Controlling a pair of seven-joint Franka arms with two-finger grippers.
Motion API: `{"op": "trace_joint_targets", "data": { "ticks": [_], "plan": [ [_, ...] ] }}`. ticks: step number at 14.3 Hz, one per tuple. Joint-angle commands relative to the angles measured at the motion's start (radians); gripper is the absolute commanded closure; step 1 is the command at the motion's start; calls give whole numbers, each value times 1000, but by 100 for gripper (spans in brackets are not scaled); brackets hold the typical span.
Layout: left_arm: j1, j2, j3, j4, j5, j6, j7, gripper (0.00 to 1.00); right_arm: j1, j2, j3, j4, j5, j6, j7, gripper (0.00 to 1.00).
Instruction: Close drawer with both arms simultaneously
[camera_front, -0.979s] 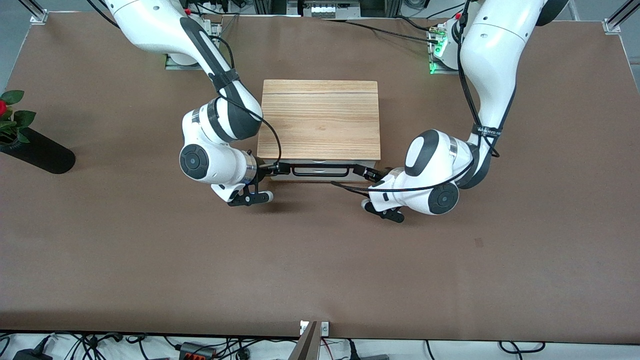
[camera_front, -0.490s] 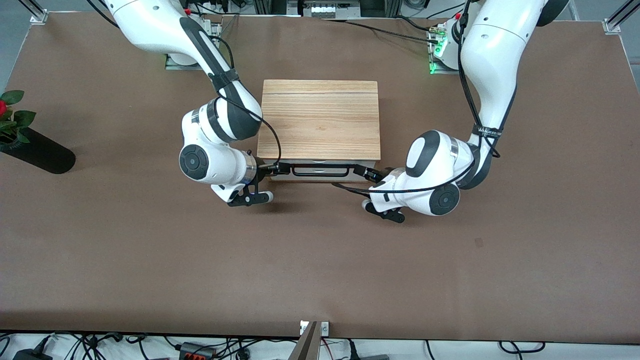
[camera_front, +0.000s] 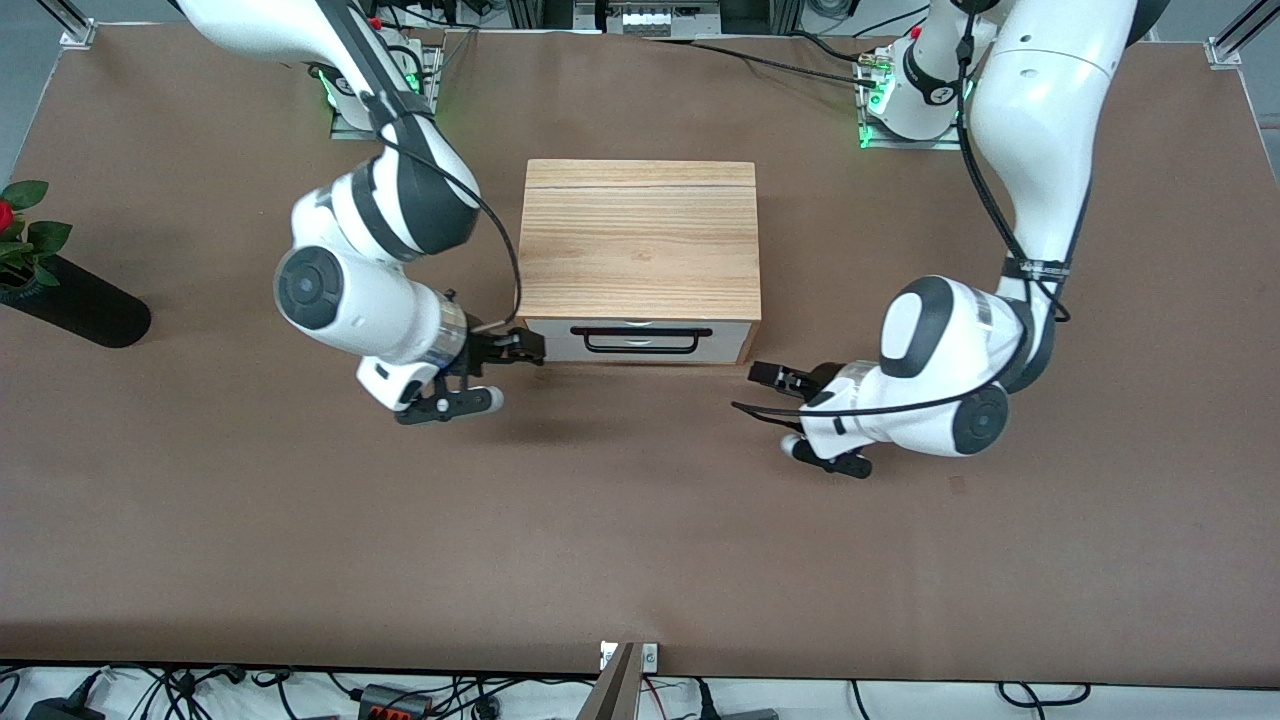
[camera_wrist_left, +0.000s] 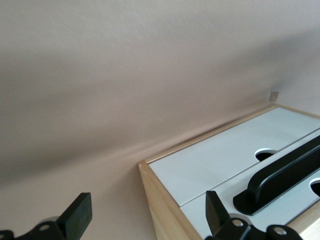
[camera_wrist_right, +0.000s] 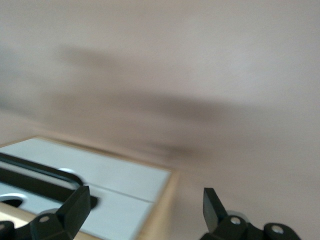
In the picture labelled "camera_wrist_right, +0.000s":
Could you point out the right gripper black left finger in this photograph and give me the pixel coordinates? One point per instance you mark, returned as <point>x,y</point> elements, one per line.
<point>72,212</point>

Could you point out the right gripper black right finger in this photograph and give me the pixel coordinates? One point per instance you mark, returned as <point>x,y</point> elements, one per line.
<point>215,212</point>

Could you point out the wooden drawer cabinet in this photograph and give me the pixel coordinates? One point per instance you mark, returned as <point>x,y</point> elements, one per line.
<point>165,195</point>

